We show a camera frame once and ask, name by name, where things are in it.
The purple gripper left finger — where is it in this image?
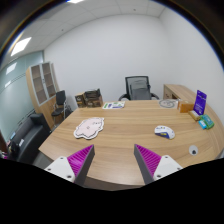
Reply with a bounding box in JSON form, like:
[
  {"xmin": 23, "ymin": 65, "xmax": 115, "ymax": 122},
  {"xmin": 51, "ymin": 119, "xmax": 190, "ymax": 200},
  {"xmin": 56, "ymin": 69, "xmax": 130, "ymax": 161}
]
[{"xmin": 45, "ymin": 145, "xmax": 95, "ymax": 186}]

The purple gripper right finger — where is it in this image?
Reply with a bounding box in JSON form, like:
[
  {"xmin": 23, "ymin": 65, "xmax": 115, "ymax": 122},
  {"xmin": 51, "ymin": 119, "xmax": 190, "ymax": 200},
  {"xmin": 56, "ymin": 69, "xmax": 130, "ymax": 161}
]
[{"xmin": 134, "ymin": 144, "xmax": 182, "ymax": 184}]

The white and blue computer mouse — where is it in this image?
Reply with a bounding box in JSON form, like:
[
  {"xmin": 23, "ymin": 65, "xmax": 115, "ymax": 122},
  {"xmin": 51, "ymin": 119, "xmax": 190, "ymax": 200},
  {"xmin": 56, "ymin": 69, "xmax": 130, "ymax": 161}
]
[{"xmin": 154, "ymin": 125, "xmax": 175, "ymax": 139}]

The pink pig-shaped mouse pad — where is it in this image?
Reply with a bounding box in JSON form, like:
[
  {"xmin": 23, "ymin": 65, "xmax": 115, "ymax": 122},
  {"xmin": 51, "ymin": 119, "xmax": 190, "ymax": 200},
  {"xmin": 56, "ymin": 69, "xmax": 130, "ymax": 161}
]
[{"xmin": 74, "ymin": 117, "xmax": 104, "ymax": 140}]

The small white round device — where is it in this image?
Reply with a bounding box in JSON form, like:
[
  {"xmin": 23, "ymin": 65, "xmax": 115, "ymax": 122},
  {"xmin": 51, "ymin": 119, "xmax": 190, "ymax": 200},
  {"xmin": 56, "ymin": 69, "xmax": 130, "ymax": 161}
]
[{"xmin": 189, "ymin": 145, "xmax": 198, "ymax": 156}]

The black leather sofa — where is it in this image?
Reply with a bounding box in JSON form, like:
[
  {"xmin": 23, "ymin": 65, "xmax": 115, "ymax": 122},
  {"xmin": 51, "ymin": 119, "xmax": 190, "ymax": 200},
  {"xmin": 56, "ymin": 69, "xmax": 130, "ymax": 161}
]
[{"xmin": 8, "ymin": 113, "xmax": 51, "ymax": 164}]

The black visitor chair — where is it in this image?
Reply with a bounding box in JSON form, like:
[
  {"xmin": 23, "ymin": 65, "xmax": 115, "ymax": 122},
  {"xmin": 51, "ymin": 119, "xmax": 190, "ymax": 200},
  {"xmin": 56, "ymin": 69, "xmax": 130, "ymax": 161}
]
[{"xmin": 51, "ymin": 90, "xmax": 72, "ymax": 118}]

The round grey coaster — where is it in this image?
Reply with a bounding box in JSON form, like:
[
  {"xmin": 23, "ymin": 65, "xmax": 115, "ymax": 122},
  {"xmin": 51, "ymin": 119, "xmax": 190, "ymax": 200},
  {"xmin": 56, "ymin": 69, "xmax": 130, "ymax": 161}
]
[{"xmin": 159, "ymin": 99, "xmax": 177, "ymax": 109}]

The yellow-green small pack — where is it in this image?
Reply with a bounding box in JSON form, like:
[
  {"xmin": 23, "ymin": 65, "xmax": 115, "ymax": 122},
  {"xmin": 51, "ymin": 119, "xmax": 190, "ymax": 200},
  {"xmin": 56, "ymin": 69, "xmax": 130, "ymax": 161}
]
[{"xmin": 188, "ymin": 110, "xmax": 200, "ymax": 121}]

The orange cardboard box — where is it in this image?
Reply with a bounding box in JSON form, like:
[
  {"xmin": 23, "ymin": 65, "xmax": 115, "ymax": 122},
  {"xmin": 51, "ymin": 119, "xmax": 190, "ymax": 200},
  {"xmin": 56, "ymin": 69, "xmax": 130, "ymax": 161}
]
[{"xmin": 178, "ymin": 100, "xmax": 194, "ymax": 113}]

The green rectangular box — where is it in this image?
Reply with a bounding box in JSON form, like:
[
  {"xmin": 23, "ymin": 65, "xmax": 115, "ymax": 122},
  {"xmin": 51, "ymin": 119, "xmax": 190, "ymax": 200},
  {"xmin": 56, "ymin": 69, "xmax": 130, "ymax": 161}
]
[{"xmin": 199, "ymin": 114, "xmax": 214, "ymax": 129}]

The small brown box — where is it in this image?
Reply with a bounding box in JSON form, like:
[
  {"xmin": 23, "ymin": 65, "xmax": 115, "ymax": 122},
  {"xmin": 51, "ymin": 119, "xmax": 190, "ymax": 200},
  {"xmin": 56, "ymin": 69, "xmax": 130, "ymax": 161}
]
[{"xmin": 75, "ymin": 93, "xmax": 86, "ymax": 108}]

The white and green leaflet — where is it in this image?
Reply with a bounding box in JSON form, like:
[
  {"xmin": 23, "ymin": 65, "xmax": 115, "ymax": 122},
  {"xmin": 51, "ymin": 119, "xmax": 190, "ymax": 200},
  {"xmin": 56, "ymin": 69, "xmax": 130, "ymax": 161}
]
[{"xmin": 102, "ymin": 101, "xmax": 125, "ymax": 109}]

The dark cardboard box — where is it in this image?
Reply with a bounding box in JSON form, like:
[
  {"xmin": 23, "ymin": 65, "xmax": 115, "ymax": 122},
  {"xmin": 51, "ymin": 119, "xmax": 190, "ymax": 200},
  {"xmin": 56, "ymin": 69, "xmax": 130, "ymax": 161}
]
[{"xmin": 84, "ymin": 89, "xmax": 103, "ymax": 108}]

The low wooden side cabinet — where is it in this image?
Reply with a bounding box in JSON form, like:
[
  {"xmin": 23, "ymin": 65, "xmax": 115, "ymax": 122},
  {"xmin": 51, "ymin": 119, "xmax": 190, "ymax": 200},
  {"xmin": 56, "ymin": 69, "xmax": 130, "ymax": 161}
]
[{"xmin": 163, "ymin": 84, "xmax": 196, "ymax": 102}]

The black mesh office chair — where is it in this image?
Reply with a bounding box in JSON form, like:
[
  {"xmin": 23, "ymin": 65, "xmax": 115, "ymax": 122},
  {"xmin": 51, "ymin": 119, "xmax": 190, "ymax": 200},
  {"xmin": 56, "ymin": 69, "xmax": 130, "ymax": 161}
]
[{"xmin": 119, "ymin": 76, "xmax": 159, "ymax": 101}]

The purple standing sign card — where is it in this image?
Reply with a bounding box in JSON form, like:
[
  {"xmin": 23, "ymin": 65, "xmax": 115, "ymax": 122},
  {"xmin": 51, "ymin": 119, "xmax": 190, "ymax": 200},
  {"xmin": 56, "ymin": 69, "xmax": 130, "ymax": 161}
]
[{"xmin": 193, "ymin": 90, "xmax": 207, "ymax": 115}]

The wooden glass-door cabinet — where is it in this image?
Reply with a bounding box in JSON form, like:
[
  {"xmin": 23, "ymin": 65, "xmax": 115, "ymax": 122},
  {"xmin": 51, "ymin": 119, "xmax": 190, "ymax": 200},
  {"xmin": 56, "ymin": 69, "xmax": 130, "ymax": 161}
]
[{"xmin": 26, "ymin": 62, "xmax": 62, "ymax": 129}]

